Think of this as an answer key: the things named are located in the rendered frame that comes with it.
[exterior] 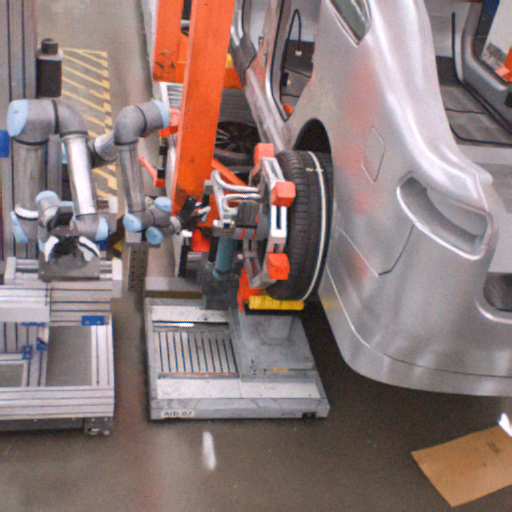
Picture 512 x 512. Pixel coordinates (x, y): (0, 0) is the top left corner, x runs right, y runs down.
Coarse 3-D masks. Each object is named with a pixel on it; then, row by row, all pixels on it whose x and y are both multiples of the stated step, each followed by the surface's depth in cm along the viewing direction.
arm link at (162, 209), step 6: (156, 198) 298; (162, 198) 298; (168, 198) 299; (156, 204) 295; (162, 204) 295; (168, 204) 296; (156, 210) 294; (162, 210) 296; (168, 210) 297; (156, 216) 293; (162, 216) 296; (168, 216) 299; (156, 222) 295; (162, 222) 299; (168, 222) 301
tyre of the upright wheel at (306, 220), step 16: (288, 160) 301; (304, 160) 301; (320, 160) 304; (288, 176) 299; (304, 176) 293; (304, 192) 290; (320, 192) 291; (304, 208) 287; (320, 208) 289; (304, 224) 287; (320, 224) 288; (304, 240) 288; (320, 240) 289; (288, 256) 294; (304, 256) 291; (304, 272) 294; (320, 272) 296; (272, 288) 317; (288, 288) 300; (304, 288) 302
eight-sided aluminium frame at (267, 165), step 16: (272, 160) 309; (256, 176) 325; (272, 176) 297; (272, 208) 291; (272, 224) 289; (256, 240) 339; (272, 240) 290; (256, 256) 337; (256, 272) 330; (256, 288) 321
